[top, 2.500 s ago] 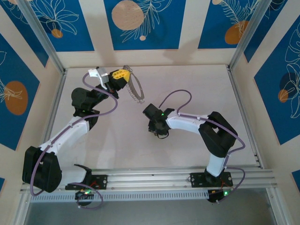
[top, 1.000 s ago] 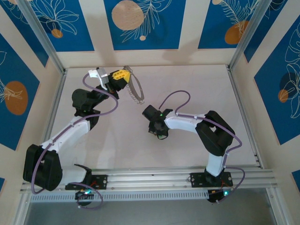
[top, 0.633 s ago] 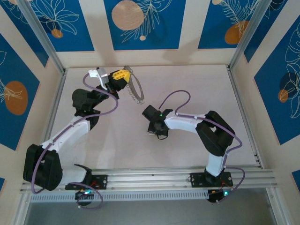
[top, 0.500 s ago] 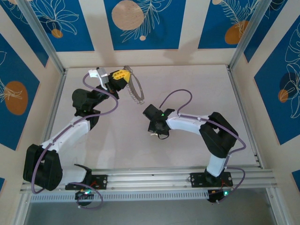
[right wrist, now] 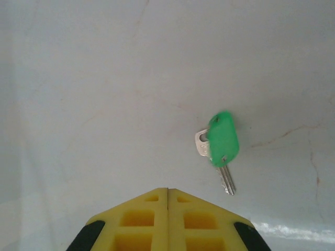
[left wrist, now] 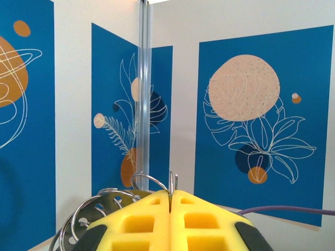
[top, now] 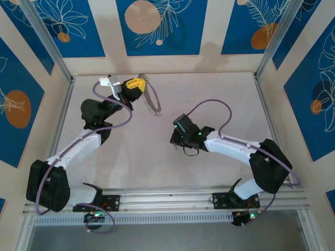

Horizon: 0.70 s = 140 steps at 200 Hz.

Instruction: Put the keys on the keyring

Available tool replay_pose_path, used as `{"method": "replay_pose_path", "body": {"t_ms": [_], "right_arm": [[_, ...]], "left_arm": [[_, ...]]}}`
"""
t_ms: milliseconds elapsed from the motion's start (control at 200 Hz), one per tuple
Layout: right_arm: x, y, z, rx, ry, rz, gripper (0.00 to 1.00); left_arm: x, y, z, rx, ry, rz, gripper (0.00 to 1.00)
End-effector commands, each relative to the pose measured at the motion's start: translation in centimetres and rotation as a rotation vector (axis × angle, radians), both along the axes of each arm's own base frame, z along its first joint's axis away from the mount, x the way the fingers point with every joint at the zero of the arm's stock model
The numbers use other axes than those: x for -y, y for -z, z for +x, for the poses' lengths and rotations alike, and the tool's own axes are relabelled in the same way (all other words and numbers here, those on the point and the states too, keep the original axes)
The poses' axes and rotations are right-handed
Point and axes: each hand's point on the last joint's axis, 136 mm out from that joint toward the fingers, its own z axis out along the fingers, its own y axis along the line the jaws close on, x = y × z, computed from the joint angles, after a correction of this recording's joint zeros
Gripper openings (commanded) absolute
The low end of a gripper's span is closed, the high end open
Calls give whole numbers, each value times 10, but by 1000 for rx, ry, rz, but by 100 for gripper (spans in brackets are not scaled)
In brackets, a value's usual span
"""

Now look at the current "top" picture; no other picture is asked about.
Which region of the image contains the aluminium mounting rail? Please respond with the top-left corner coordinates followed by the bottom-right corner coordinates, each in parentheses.
top-left (22, 186), bottom-right (311, 215)

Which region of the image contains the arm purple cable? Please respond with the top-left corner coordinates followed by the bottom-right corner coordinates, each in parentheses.
top-left (35, 80), bottom-right (133, 234)
top-left (186, 98), bottom-right (302, 229)

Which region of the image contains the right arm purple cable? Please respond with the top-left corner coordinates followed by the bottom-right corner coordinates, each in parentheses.
top-left (186, 98), bottom-right (302, 229)

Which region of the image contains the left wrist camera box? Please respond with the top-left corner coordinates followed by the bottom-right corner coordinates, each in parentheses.
top-left (98, 75), bottom-right (121, 99)

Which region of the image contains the thin black gripper wire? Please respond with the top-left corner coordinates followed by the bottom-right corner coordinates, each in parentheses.
top-left (182, 145), bottom-right (202, 157)

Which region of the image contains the aluminium frame leg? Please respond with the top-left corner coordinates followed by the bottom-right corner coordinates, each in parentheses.
top-left (14, 215), bottom-right (36, 251)
top-left (297, 209), bottom-right (321, 251)

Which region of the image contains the aluminium frame post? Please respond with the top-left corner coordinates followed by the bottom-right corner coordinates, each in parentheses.
top-left (252, 0), bottom-right (306, 79)
top-left (19, 0), bottom-right (74, 83)

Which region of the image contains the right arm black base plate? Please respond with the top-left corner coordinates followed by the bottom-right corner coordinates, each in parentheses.
top-left (212, 192), bottom-right (261, 210)

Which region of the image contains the metal keyring with coil chain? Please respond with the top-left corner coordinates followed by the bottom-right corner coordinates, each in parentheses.
top-left (138, 73), bottom-right (162, 118)

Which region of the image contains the grey slotted cable duct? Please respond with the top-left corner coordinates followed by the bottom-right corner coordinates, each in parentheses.
top-left (33, 212), bottom-right (234, 226)

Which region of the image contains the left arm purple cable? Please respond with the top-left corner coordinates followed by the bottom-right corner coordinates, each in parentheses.
top-left (35, 80), bottom-right (133, 234)

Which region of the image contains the aluminium table side rail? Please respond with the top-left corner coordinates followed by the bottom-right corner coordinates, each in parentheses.
top-left (38, 77), bottom-right (76, 194)
top-left (252, 73), bottom-right (295, 188)

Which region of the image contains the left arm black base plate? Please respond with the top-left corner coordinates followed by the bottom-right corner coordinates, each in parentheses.
top-left (72, 195), bottom-right (121, 212)

